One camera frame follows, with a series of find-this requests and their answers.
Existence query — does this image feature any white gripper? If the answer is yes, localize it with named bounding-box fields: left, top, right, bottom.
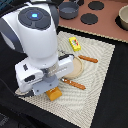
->
left=15, top=54, right=74, bottom=97

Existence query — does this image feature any yellow toy bread loaf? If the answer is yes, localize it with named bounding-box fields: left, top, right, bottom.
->
left=46, top=87, right=62, bottom=101

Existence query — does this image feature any yellow butter box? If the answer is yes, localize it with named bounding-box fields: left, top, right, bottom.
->
left=69, top=37, right=81, bottom=51

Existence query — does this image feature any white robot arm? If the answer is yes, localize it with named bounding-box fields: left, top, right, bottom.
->
left=0, top=0, right=74, bottom=97

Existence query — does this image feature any beige round plate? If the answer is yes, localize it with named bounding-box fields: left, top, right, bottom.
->
left=68, top=57, right=83, bottom=79

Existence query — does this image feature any white woven placemat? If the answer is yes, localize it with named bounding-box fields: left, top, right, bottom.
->
left=13, top=30, right=116, bottom=128

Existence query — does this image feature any grey pot on stove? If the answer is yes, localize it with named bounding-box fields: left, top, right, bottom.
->
left=59, top=2, right=79, bottom=19

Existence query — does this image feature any pink toy stove board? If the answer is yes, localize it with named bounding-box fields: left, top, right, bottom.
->
left=59, top=0, right=128, bottom=42

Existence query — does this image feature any beige bowl on stove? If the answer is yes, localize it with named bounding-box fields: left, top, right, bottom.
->
left=119, top=5, right=128, bottom=30

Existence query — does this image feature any fork with orange handle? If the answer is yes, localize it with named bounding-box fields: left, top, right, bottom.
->
left=61, top=78, right=86, bottom=90

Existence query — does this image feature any knife with orange handle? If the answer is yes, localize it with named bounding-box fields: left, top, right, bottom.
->
left=78, top=55, right=98, bottom=63

